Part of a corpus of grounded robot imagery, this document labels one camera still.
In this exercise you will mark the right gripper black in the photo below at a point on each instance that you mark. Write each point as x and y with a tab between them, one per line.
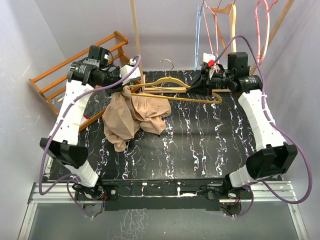
203	85

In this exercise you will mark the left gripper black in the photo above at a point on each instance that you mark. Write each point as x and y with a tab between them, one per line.
118	88

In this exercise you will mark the beige t shirt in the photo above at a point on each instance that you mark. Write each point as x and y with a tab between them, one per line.
127	113

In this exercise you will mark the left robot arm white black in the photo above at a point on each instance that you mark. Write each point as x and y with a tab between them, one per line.
97	69

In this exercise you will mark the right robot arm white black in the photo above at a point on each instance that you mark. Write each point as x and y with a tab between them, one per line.
273	155

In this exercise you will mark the wooden hanger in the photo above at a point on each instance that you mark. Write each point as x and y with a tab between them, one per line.
230	10

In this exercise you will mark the pink thick plastic hanger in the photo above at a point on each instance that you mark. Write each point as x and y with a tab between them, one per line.
262	51

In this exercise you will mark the orange wooden shelf rack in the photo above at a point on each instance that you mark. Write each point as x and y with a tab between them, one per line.
51	85

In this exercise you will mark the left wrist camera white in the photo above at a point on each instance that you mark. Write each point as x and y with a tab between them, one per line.
129	72

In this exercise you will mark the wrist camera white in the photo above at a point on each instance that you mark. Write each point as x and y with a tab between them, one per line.
209	60
129	72

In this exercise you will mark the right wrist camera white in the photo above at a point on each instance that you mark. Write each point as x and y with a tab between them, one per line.
209	60

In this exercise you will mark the wooden clothes rack frame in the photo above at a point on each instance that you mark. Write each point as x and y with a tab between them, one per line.
273	33

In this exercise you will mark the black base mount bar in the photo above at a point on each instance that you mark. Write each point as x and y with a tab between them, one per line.
157	194

